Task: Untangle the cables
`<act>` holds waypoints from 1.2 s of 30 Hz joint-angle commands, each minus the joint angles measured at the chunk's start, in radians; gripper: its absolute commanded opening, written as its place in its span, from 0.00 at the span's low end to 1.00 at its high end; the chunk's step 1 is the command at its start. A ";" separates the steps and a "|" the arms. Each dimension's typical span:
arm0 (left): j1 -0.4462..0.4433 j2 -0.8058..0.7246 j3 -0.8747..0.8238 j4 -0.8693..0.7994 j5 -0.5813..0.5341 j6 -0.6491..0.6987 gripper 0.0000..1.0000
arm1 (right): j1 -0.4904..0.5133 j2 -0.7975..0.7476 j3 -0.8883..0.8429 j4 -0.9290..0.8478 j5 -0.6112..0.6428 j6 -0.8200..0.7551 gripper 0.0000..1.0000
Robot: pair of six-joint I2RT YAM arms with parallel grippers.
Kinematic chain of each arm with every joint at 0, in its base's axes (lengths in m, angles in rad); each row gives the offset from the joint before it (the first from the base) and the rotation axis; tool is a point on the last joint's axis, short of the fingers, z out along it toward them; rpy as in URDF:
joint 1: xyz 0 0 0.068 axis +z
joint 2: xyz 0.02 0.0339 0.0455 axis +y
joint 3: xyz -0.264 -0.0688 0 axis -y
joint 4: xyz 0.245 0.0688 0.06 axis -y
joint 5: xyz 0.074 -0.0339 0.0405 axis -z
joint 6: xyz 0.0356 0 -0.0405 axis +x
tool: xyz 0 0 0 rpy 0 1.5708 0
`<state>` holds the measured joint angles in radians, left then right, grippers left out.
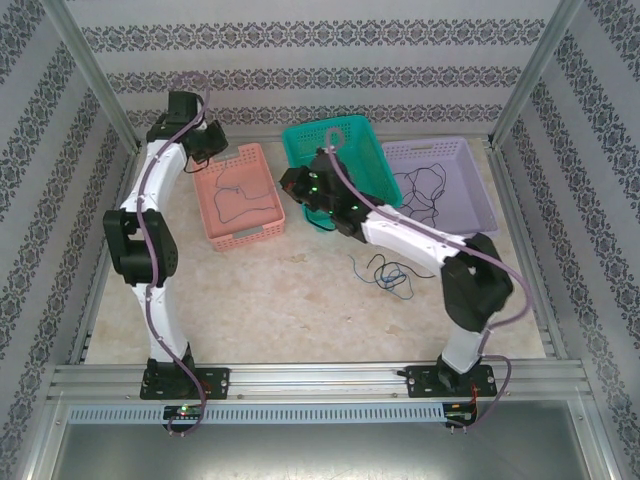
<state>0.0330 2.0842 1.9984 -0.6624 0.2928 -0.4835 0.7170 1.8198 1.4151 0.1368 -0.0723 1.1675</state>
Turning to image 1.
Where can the aluminium side rail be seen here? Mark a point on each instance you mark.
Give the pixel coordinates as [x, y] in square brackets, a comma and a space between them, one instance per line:
[116, 210]
[515, 210]

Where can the aluminium frame post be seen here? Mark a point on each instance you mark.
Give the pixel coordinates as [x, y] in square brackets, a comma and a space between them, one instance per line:
[530, 75]
[94, 75]

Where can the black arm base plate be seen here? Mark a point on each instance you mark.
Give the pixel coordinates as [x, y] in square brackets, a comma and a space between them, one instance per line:
[217, 382]
[420, 382]

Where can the pink perforated plastic basket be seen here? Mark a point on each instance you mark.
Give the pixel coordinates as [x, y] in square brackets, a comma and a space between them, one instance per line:
[250, 235]

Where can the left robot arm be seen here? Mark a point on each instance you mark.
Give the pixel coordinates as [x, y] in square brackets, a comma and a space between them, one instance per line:
[160, 320]

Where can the left gripper black lead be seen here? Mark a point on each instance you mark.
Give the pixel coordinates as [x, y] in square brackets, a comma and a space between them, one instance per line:
[192, 171]

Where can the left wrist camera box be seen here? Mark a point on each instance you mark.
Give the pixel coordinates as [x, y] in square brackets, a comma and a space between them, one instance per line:
[202, 126]

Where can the lavender perforated plastic basket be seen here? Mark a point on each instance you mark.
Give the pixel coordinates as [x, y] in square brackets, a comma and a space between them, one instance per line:
[470, 190]

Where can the steel sheet panel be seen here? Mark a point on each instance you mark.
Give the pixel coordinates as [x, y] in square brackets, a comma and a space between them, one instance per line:
[320, 455]

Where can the small green circuit board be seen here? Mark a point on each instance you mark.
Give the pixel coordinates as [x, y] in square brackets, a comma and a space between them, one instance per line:
[186, 411]
[460, 414]

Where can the wide aluminium mounting rail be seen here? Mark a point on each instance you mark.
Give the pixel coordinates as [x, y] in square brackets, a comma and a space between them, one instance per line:
[320, 380]

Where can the teal perforated plastic basket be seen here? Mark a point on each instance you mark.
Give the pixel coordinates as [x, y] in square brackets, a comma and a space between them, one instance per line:
[360, 145]

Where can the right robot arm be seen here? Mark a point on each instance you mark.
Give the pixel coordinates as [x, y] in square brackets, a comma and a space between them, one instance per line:
[415, 235]

